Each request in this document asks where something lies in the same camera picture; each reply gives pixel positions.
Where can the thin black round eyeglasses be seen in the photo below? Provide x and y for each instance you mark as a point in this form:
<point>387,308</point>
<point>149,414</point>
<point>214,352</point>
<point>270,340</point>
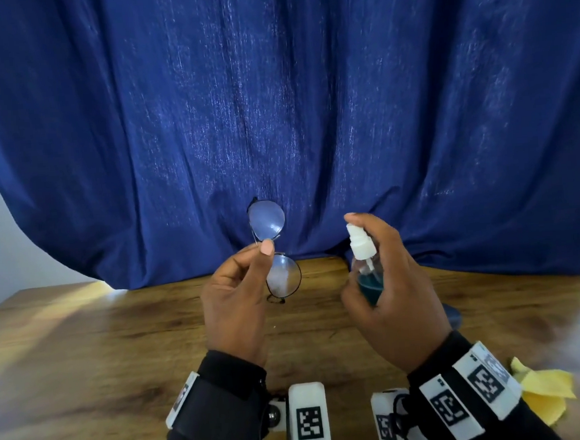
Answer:
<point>266,219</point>

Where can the yellow cloth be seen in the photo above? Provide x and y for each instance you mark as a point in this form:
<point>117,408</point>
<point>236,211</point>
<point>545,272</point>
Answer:
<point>544,390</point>

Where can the person's right forearm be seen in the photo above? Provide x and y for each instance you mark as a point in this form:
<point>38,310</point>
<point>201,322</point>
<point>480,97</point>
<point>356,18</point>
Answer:
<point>522,426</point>

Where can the person's right thumb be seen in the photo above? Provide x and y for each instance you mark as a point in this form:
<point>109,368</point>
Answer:
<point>356,299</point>

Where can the white tagged wrist camera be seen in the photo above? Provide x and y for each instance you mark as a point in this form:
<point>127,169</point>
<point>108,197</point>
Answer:
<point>309,419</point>
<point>386,424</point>

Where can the person's left hand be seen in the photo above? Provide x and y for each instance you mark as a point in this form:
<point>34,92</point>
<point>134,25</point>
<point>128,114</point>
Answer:
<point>232,310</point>

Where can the clear spray bottle blue liquid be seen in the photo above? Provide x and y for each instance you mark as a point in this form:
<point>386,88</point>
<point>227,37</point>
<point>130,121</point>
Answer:
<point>362,244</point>

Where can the person's left thumb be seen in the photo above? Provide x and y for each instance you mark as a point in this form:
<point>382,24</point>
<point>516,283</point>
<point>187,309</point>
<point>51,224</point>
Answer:
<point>265,268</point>

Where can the blue curtain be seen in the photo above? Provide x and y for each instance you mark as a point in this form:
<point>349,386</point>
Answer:
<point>282,104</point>

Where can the person's right hand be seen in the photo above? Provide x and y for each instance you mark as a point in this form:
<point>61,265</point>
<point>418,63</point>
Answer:
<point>405,313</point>

